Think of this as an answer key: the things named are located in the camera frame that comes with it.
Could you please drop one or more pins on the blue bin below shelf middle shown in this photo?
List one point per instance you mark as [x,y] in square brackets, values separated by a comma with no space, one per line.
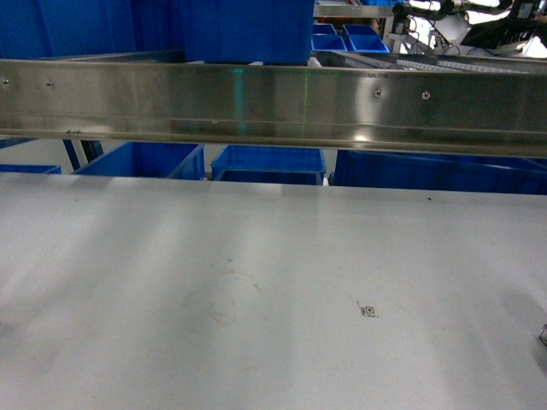
[274,165]

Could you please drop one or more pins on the blue bin below shelf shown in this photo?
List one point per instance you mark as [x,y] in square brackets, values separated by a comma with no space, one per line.
[466,173]
[150,160]
[274,165]

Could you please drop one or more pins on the blue bin below shelf right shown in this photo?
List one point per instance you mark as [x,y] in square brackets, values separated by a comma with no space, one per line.
[466,173]

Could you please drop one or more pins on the blue bin below shelf left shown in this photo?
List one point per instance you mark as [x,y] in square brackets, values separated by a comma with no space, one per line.
[150,160]

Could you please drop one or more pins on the stainless steel shelf front beam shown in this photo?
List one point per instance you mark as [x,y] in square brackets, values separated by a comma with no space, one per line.
[497,114]

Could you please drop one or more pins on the small blue bin background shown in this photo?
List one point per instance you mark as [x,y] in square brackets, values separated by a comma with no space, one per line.
[327,42]
[366,44]

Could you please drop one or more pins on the large blue bin on rollers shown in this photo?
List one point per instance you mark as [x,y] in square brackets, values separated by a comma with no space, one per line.
[272,32]

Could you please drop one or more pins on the small blue bin background right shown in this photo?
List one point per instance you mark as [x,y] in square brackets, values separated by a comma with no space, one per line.
[366,44]

